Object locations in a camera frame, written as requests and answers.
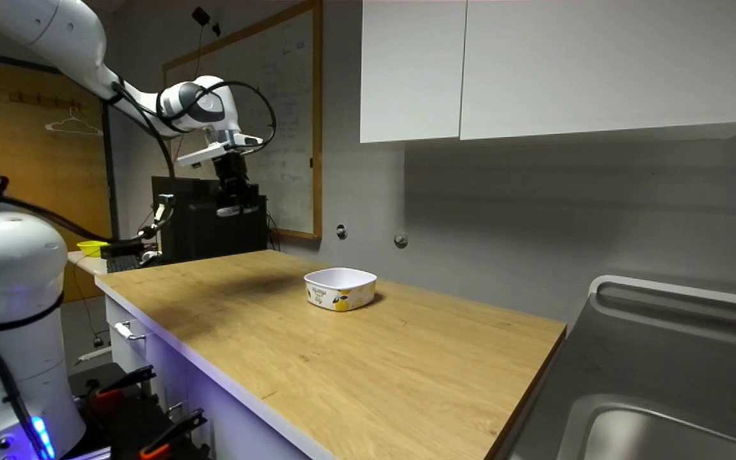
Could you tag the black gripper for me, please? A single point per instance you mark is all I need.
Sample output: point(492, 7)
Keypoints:
point(237, 194)

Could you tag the yellow container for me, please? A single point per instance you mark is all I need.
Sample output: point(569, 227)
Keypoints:
point(94, 249)

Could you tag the wood framed whiteboard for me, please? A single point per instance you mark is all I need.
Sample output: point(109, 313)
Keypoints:
point(275, 66)

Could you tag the white patterned bowl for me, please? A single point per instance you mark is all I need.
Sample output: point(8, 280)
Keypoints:
point(340, 289)

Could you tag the stainless steel sink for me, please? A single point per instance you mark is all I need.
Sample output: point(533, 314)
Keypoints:
point(646, 373)

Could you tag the white drawer cabinet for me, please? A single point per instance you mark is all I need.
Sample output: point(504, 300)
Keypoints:
point(239, 424)

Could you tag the black box appliance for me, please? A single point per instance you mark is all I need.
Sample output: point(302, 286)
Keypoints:
point(202, 222)

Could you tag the black orange clamp lower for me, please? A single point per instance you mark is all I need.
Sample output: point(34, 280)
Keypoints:
point(163, 446)

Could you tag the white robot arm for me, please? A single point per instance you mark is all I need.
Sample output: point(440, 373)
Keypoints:
point(36, 412)

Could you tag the black orange clamp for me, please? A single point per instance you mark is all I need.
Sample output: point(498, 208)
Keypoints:
point(163, 446)
point(110, 391)

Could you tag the white wall cabinet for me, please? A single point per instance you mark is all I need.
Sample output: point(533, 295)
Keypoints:
point(485, 69)

